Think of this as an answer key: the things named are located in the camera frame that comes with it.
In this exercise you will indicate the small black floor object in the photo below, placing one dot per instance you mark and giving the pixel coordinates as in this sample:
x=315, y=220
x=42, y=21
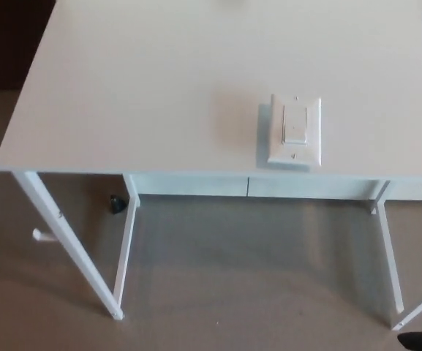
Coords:
x=118, y=204

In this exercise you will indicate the white rocker switch button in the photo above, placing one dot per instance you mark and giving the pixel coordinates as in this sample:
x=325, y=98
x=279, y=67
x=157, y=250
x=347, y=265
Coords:
x=294, y=124

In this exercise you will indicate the white metal-frame table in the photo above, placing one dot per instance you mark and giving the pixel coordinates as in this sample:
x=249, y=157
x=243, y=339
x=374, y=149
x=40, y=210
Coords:
x=141, y=91

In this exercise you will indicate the white cabinet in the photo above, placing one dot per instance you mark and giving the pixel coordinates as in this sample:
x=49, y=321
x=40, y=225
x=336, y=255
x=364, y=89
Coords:
x=269, y=186

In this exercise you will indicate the white light switch plate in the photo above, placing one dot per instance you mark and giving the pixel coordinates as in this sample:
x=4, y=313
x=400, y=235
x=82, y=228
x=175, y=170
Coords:
x=313, y=128

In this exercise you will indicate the white table leg hook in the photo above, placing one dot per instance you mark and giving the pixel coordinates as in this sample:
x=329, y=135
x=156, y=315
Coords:
x=42, y=235

